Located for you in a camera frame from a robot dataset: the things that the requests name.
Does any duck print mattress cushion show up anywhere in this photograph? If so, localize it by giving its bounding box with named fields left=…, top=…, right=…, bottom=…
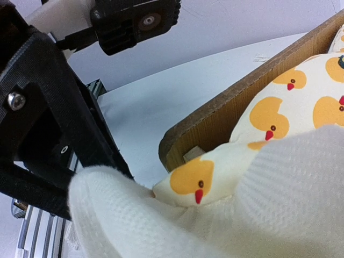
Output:
left=66, top=24, right=344, bottom=258

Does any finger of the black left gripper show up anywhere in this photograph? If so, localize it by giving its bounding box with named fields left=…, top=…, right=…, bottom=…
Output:
left=1, top=1, right=132, bottom=219

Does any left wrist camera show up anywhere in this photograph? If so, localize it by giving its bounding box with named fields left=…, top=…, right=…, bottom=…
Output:
left=25, top=0, right=182, bottom=56

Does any aluminium front rail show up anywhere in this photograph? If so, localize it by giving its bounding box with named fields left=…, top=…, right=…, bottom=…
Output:
left=11, top=79, right=106, bottom=257

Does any wooden pet bed frame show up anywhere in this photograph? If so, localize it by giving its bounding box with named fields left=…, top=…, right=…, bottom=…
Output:
left=159, top=11, right=343, bottom=171

